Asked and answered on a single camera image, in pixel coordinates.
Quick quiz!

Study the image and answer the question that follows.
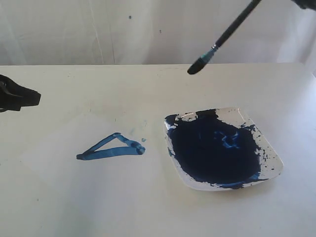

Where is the black paintbrush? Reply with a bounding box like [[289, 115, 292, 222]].
[[187, 0, 261, 75]]

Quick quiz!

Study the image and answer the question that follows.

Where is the white paper sheet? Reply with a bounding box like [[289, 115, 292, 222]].
[[21, 115, 161, 222]]

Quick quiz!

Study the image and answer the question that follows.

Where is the white square plate blue paint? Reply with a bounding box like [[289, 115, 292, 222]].
[[164, 107, 284, 191]]

